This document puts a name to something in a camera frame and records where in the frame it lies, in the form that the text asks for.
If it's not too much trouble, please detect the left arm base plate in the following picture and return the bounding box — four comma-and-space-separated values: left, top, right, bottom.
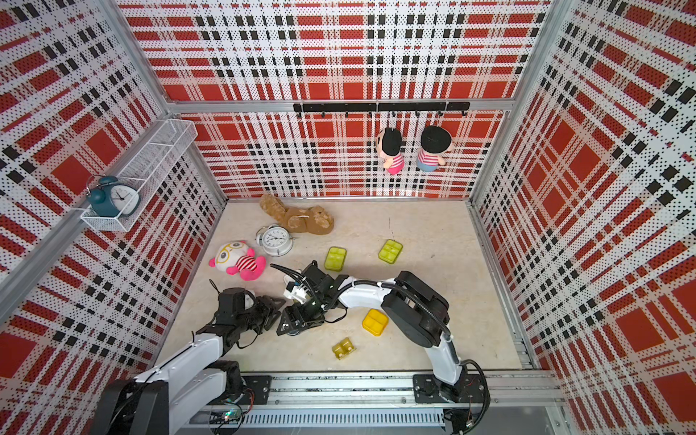
207, 373, 273, 406

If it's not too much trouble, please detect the doll with pink striped shirt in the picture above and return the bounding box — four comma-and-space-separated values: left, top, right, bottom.
376, 128, 404, 176

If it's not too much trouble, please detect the aluminium rail front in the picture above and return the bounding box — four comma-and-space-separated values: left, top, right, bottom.
241, 370, 564, 411

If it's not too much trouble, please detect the pink white plush toy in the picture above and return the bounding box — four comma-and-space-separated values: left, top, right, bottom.
208, 240, 266, 282

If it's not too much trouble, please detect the white wire shelf basket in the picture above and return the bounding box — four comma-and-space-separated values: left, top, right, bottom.
81, 119, 197, 232

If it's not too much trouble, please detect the brown plush bear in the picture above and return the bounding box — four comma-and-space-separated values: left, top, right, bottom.
259, 194, 335, 236

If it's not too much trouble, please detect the yellow pillbox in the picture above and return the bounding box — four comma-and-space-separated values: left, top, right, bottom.
362, 309, 389, 337

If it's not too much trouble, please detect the green circuit board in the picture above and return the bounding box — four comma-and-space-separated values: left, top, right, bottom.
190, 410, 244, 427

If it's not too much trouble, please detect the black hook rail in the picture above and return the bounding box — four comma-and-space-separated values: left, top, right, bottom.
293, 101, 471, 117

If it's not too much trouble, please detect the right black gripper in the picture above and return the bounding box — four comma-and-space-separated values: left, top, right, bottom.
275, 291, 328, 335

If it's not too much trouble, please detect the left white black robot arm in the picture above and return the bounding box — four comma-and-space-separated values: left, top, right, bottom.
90, 287, 285, 434

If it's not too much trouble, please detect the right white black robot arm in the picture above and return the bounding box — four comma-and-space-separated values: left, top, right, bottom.
271, 262, 490, 404

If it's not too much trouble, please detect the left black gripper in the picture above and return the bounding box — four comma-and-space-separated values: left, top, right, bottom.
236, 294, 286, 335

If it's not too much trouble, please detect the doll with black hat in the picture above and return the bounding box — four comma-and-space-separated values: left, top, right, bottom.
416, 125, 452, 172

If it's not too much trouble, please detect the teal alarm clock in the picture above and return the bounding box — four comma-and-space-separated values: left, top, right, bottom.
87, 176, 141, 218

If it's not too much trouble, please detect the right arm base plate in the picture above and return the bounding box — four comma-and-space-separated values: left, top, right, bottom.
413, 373, 488, 404

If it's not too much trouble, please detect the silver alarm clock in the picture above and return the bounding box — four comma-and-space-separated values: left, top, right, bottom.
256, 224, 295, 257

